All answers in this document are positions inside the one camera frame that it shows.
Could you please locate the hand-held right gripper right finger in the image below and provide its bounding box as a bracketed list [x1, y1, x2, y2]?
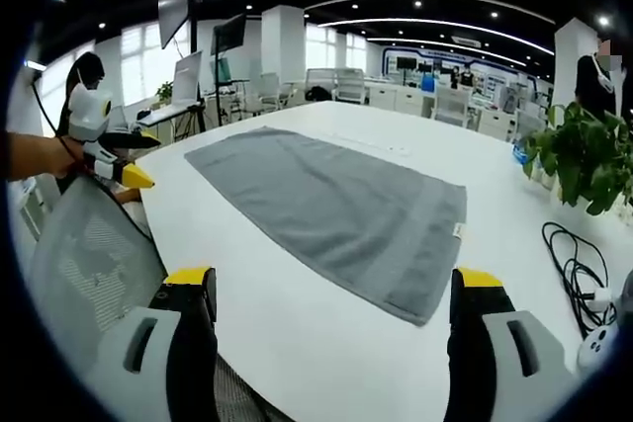
[444, 266, 579, 422]

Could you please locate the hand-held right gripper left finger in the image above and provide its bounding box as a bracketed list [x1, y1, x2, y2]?
[84, 266, 220, 422]

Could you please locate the grey towel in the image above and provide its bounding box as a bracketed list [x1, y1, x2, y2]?
[183, 126, 469, 328]

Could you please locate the white power strip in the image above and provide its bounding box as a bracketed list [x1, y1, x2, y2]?
[577, 324, 620, 375]

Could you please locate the white board on stand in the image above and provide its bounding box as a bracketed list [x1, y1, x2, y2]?
[169, 49, 205, 106]

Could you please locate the grey mesh office chair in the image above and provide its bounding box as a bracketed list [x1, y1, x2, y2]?
[25, 173, 170, 362]

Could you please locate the white plug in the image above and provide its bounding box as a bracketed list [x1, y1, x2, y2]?
[585, 285, 615, 303]

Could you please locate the black stand pole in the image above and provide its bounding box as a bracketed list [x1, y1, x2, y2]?
[190, 0, 205, 103]

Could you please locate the large black monitor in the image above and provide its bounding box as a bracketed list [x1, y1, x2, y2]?
[157, 0, 192, 50]

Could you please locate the small black monitor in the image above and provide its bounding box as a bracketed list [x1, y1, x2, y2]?
[210, 13, 247, 56]

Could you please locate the white table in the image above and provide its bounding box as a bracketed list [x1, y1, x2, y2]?
[133, 99, 633, 422]

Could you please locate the green potted plant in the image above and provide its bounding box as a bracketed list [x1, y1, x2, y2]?
[519, 101, 633, 216]

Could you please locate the white mesh office chair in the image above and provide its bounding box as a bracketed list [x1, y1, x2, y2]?
[333, 67, 368, 103]

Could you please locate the thin black cable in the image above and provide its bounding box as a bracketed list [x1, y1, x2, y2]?
[28, 78, 68, 139]

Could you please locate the black coiled cable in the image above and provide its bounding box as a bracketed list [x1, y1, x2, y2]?
[540, 220, 620, 340]

